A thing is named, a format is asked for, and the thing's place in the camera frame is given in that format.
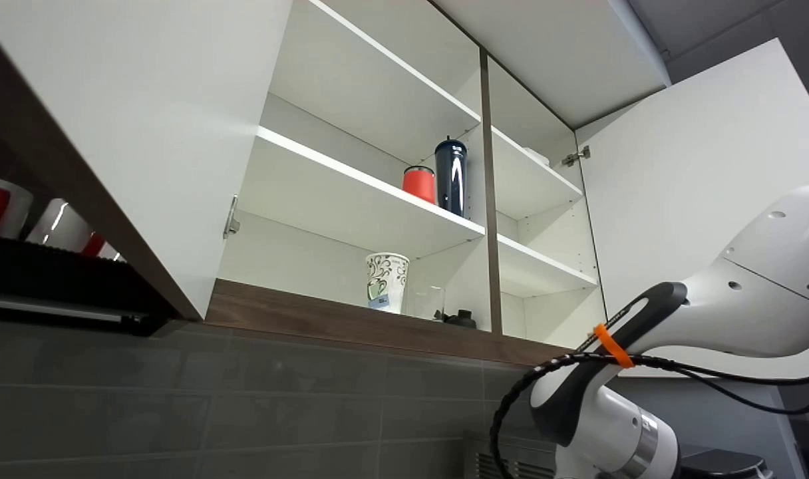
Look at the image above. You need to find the printed white paper cup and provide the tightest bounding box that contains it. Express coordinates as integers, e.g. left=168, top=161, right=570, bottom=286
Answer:
left=361, top=249, right=411, bottom=315

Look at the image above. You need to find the red cup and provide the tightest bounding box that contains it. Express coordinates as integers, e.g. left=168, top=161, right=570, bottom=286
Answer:
left=401, top=161, right=439, bottom=208

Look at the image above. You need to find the black shelf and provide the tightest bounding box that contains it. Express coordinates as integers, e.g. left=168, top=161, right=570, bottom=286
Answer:
left=0, top=230, right=184, bottom=338

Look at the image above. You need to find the dark blue tumbler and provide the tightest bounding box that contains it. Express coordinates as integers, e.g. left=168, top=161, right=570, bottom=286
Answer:
left=434, top=133, right=471, bottom=218

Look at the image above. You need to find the white cabinet door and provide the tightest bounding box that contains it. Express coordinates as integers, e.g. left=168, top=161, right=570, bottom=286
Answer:
left=572, top=36, right=809, bottom=379
left=0, top=0, right=297, bottom=323

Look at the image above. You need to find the metal cabinet door hinge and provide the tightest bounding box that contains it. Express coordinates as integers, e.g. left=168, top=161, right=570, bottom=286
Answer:
left=220, top=196, right=245, bottom=241
left=558, top=144, right=594, bottom=169

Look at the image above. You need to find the white wall cabinet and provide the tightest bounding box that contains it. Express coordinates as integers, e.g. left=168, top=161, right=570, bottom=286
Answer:
left=202, top=0, right=676, bottom=370

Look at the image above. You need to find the small black object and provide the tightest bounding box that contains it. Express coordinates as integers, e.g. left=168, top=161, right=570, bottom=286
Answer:
left=434, top=305, right=478, bottom=330

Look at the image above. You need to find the white and red mug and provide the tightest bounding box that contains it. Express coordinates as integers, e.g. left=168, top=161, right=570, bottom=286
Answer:
left=24, top=193, right=128, bottom=266
left=0, top=169, right=36, bottom=241

